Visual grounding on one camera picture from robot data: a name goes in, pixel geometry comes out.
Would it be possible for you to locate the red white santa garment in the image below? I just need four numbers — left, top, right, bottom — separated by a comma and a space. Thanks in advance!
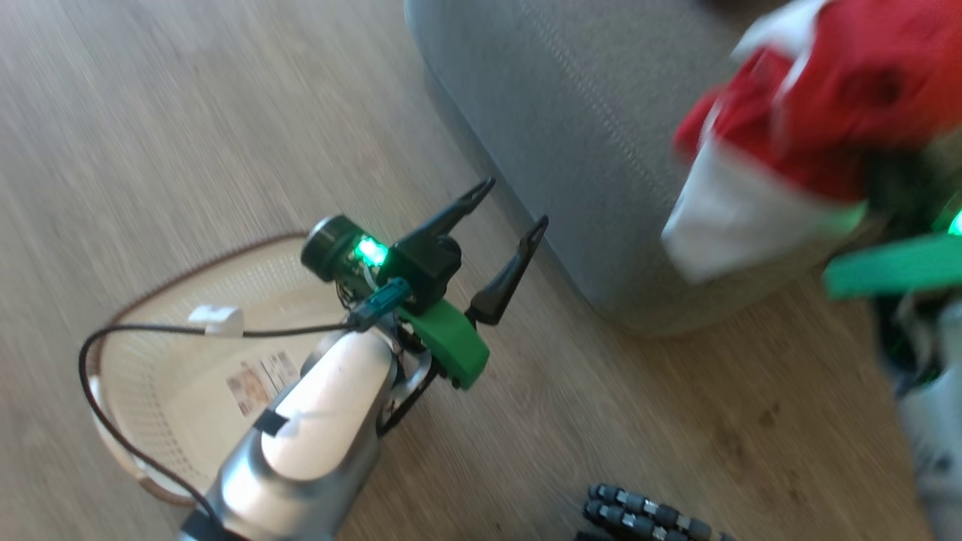
661, 0, 962, 285

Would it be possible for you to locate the white left cable tag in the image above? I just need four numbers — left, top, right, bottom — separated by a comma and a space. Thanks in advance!
188, 303, 245, 337

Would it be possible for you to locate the printed basket label sticker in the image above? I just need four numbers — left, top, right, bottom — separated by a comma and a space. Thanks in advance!
225, 350, 302, 417

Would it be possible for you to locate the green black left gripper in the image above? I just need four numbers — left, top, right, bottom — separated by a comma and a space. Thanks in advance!
301, 177, 550, 390

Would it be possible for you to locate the white plastic laundry basket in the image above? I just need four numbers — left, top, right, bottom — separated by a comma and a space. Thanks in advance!
85, 231, 392, 506

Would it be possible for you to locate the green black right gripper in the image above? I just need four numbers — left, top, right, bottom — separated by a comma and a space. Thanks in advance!
822, 210, 962, 300

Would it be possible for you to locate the grey fabric sofa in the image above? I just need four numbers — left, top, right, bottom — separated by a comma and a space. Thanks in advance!
404, 0, 962, 336

